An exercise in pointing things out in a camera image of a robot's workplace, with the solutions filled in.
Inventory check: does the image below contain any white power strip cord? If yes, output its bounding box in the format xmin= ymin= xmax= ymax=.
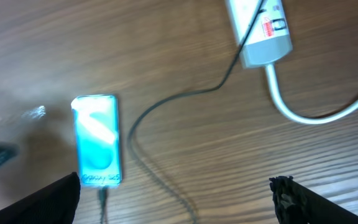
xmin=264 ymin=62 xmax=358 ymax=125

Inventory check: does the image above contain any white power strip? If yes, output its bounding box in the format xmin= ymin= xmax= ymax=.
xmin=226 ymin=0 xmax=293 ymax=68

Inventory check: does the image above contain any black USB charging cable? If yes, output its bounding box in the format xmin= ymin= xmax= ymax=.
xmin=97 ymin=0 xmax=265 ymax=224

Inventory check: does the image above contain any teal screen Galaxy smartphone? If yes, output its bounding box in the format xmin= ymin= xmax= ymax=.
xmin=71 ymin=95 xmax=122 ymax=187

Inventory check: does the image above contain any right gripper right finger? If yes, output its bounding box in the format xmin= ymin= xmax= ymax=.
xmin=269 ymin=176 xmax=358 ymax=224

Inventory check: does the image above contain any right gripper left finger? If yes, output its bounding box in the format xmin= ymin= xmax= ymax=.
xmin=0 ymin=172 xmax=81 ymax=224

